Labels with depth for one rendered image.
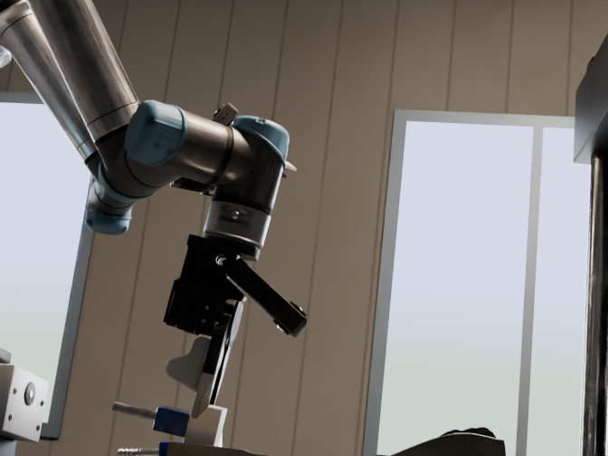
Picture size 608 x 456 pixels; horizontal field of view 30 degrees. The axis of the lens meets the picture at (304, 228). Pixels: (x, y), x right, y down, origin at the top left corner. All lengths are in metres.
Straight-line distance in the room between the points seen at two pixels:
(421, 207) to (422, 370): 0.60
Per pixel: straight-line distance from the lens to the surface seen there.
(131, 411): 1.38
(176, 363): 1.34
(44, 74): 1.85
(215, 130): 1.35
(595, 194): 2.78
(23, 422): 1.66
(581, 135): 2.83
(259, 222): 1.36
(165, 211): 4.33
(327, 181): 4.25
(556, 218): 4.15
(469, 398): 3.99
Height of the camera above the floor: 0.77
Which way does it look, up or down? 17 degrees up
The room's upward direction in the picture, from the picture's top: 7 degrees clockwise
